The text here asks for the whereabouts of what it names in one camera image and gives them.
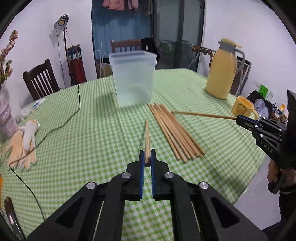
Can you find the wooden chopstick two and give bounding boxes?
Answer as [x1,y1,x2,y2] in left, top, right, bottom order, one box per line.
[148,104,190,163]

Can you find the blue curtain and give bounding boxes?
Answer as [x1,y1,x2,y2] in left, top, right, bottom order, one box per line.
[92,1,151,58]

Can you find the black bag on chair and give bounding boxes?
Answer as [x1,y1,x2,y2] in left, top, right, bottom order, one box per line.
[141,38,160,61]

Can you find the drying rack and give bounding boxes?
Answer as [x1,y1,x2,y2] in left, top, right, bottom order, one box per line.
[188,45,216,68]

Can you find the dark wooden chair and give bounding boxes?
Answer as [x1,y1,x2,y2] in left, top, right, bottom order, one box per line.
[23,59,60,100]
[111,40,142,53]

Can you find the wooden chopstick four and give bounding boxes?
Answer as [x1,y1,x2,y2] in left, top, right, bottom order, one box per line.
[153,104,196,160]

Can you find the yellow thermos jug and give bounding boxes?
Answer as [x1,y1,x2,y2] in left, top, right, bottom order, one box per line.
[205,38,245,100]

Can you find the pink jacket hanging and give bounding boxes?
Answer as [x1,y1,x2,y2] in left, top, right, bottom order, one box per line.
[102,0,125,11]

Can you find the red folded item by wall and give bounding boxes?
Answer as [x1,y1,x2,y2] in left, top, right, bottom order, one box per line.
[66,45,87,85]

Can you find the wooden chopstick one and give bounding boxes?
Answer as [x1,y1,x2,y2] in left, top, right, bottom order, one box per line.
[148,104,181,160]

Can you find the wooden chopstick six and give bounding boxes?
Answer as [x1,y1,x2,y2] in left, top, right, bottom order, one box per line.
[159,104,206,158]

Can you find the beige work gloves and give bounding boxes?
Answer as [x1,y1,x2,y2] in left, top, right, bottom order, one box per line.
[4,120,40,171]

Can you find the glass sliding door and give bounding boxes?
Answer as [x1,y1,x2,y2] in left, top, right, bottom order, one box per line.
[152,0,206,71]

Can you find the studio lamp on stand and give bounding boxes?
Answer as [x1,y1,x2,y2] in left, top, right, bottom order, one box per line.
[54,13,75,86]

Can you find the clear plastic container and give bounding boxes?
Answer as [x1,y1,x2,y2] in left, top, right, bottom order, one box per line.
[109,51,157,108]

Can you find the dried flowers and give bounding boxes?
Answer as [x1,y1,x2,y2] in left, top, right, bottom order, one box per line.
[0,29,19,90]

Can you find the pink textured vase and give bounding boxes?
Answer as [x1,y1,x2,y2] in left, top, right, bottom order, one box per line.
[0,90,18,138]

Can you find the wooden chopstick three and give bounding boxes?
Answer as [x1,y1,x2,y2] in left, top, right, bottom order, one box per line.
[152,104,196,163]

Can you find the yellow bear mug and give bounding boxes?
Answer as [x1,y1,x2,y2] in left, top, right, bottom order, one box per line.
[231,96,259,119]

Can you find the wooden chopstick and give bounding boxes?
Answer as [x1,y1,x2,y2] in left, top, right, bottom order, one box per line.
[172,111,236,120]
[145,120,151,167]

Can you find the white wipes packet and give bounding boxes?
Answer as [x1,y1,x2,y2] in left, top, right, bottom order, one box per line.
[32,97,46,108]

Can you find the dark wooden chair left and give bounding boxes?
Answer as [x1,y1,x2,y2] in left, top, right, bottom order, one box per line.
[23,59,60,100]

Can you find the dark wooden chair far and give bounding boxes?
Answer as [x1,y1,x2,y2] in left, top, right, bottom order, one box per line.
[111,40,142,53]

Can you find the wooden chopstick five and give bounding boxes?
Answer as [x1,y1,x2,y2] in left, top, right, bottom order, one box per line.
[155,104,200,157]

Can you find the green checkered tablecloth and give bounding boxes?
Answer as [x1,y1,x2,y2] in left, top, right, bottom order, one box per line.
[1,69,264,235]

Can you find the person's right hand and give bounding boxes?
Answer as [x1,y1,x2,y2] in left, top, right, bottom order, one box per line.
[267,159,296,189]

